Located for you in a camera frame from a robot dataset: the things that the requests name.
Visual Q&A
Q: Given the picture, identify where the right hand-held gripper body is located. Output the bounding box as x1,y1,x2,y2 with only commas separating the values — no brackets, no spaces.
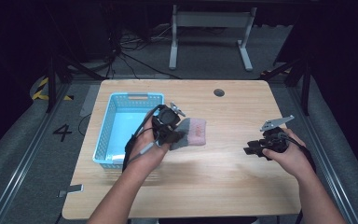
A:
259,114,296,154

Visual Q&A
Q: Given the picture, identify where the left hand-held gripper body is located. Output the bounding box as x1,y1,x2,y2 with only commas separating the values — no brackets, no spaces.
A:
151,102,187,146

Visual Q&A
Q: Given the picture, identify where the pink grey sock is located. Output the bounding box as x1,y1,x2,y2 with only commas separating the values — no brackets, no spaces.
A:
169,117,207,151

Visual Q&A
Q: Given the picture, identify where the light blue plastic basket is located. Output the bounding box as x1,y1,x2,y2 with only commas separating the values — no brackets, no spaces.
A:
91,91,165,171

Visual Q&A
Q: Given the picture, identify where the person's right hand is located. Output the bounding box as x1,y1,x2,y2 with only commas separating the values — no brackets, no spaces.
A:
262,128,315,180

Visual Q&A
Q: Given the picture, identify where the person's left hand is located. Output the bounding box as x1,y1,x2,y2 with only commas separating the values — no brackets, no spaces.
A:
126,115,171,175

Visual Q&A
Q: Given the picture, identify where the black metal stand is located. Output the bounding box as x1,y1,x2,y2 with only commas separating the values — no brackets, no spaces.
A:
260,58,312,117
45,54,107,114

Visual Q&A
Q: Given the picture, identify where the black yellow hazard tape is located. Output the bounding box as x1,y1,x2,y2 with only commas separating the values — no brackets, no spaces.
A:
31,77,75,102

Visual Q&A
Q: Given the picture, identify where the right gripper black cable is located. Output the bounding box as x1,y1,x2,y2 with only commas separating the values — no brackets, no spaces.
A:
276,132,318,174

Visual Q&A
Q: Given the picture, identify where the aluminium floor rail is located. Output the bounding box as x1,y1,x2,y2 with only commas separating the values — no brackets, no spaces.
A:
287,87,358,224
0,82,73,224

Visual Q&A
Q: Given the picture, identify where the long black floor cable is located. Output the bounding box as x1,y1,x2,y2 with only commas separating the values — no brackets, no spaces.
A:
117,50,182,80

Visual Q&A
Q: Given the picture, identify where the tangle of floor cables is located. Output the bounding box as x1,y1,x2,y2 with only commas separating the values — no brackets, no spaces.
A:
117,23,172,53

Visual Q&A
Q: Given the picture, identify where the thin black cable loop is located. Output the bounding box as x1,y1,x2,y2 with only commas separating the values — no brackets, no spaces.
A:
77,112,92,138

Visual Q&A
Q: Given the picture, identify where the grey metal desk frame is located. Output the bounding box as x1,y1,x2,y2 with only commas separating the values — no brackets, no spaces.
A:
168,4,258,73

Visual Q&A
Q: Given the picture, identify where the small grey metal bracket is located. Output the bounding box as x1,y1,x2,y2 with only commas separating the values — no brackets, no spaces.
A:
56,183,85,199

